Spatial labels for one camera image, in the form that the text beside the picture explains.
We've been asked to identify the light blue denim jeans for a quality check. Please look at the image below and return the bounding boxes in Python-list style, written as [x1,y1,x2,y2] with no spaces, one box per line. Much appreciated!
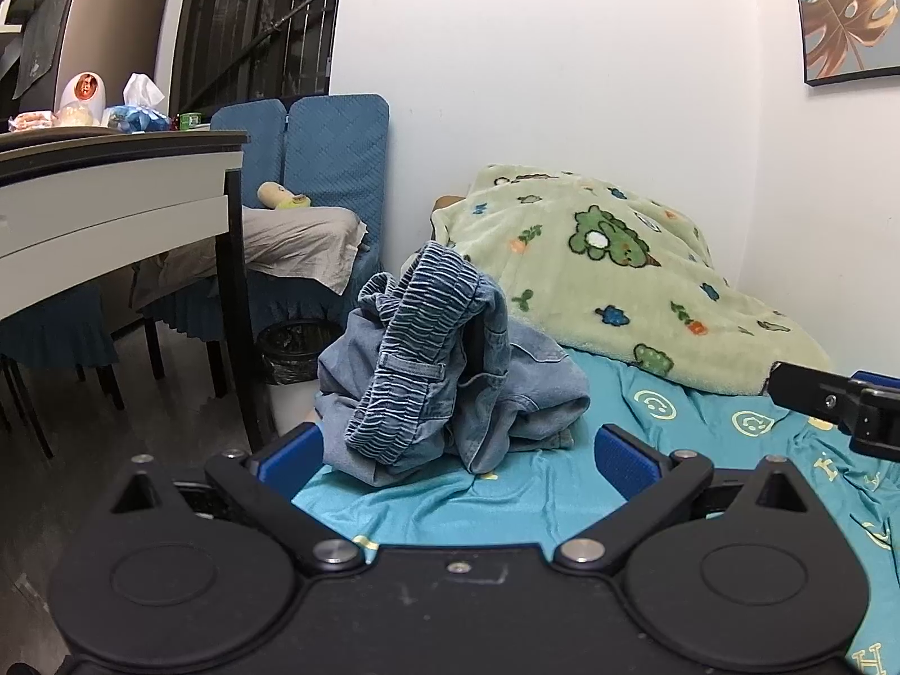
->
[314,242,591,488]

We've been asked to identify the blue quilted folding mattress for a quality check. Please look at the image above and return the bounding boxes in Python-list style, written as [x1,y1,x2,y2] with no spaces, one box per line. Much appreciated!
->
[210,94,389,279]

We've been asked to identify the teal patterned bed sheet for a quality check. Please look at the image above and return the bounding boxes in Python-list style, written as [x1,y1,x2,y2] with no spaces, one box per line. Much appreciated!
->
[294,352,898,673]

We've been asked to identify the black bin with bag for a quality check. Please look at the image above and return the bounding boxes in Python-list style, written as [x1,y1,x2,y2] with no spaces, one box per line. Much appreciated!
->
[256,318,343,385]

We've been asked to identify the green cartoon fleece blanket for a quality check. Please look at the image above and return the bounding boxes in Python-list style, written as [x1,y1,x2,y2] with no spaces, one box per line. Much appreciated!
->
[430,165,831,395]

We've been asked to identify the grey cloth on chair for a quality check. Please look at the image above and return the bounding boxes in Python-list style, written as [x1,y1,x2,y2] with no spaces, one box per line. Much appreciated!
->
[133,208,368,308]

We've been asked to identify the beige plush toy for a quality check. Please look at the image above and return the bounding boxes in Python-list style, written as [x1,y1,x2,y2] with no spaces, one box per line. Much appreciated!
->
[256,181,311,210]

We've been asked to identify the white and black desk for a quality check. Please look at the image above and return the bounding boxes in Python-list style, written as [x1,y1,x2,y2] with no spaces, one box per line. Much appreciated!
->
[2,128,266,449]

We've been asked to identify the white tissue pack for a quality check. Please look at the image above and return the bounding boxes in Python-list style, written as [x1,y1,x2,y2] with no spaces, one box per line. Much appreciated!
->
[101,73,171,133]

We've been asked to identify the gold leaf framed picture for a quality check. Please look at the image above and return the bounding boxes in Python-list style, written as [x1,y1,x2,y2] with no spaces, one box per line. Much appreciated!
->
[796,0,898,87]

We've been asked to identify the white round toy gadget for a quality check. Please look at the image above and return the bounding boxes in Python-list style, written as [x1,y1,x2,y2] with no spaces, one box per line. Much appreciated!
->
[53,71,105,127]

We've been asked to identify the dark barred window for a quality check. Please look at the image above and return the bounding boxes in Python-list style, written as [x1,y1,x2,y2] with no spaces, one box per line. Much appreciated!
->
[169,0,339,118]

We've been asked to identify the grey refrigerator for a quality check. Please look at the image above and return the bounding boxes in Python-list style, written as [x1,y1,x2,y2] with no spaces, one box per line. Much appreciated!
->
[13,0,167,111]

